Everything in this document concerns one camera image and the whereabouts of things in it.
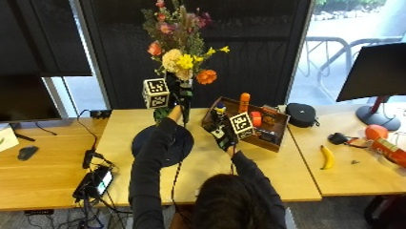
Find white paper card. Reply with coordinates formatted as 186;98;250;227
0;124;19;154

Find yellow banana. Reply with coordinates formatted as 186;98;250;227
318;144;336;171

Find grey metal bicycle rack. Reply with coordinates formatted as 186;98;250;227
300;35;404;94

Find black device with lit screen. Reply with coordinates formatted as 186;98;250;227
70;164;115;202

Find black monitor with red stand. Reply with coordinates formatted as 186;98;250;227
336;42;406;132

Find black socket box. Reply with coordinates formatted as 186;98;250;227
89;109;113;120

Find person's left hand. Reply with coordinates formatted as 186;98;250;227
166;72;195;111

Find mixed flower bouquet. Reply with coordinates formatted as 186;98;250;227
141;0;231;87

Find the person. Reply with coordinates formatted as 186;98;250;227
126;106;288;229

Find white marker cube on glove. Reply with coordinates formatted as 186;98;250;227
142;77;171;110
228;112;256;140

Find white marker cube on right glove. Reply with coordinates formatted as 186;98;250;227
228;112;256;140

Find red cup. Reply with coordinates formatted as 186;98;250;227
248;111;263;128

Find black cable on table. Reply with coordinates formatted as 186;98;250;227
74;109;101;153

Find black power strip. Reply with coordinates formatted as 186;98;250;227
22;208;55;217

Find orange bottle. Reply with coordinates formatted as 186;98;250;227
236;92;252;115

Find person's right hand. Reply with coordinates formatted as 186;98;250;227
202;109;240;153

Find orange printed packet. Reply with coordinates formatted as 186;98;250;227
259;106;280;127

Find black left glove cable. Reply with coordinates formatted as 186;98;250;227
169;109;189;229

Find black headphone case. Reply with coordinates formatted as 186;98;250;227
283;102;320;129

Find brown wooden box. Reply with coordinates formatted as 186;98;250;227
200;95;291;154

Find white marker cube on left glove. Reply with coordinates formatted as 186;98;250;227
142;77;171;110

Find dark blue round mat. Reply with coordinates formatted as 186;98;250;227
130;124;195;168

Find black computer mouse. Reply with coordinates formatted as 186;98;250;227
15;145;41;161

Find blue and yellow toy figure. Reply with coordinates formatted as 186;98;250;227
211;101;228;117

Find red cylindrical can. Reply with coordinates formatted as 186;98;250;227
368;136;406;169

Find black window blind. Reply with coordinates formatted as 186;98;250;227
77;0;315;111

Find small black pouch with strap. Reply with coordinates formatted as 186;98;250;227
327;132;367;150

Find black power adapter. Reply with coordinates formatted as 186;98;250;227
81;149;97;170

